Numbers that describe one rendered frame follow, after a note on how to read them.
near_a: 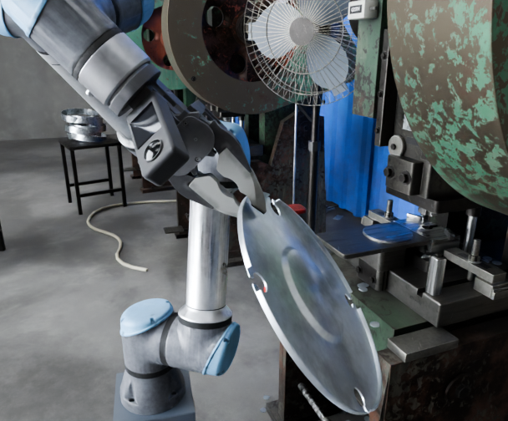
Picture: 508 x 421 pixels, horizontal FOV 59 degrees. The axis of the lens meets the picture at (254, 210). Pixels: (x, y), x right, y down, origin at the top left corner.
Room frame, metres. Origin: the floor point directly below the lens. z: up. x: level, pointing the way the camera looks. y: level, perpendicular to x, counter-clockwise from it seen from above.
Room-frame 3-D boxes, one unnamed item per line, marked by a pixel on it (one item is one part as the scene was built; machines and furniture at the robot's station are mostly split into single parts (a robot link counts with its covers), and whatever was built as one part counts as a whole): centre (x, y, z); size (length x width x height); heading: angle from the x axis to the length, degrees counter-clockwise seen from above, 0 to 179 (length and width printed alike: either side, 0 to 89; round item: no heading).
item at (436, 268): (0.90, -0.41, 0.75); 0.03 x 0.03 x 0.10; 21
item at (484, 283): (0.95, -0.52, 0.76); 0.17 x 0.06 x 0.10; 21
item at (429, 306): (1.11, -0.46, 0.67); 0.45 x 0.30 x 0.06; 21
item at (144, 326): (0.87, 0.23, 0.62); 0.13 x 0.12 x 0.14; 73
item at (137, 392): (0.88, 0.24, 0.50); 0.15 x 0.15 x 0.10
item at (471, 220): (1.06, -0.55, 0.80); 0.02 x 0.02 x 0.14
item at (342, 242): (1.05, -0.30, 0.72); 0.25 x 0.14 x 0.14; 111
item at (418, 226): (1.11, -0.45, 0.76); 0.15 x 0.09 x 0.05; 21
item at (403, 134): (1.10, -0.42, 1.04); 0.17 x 0.15 x 0.30; 111
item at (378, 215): (1.27, -0.40, 0.76); 0.17 x 0.06 x 0.10; 21
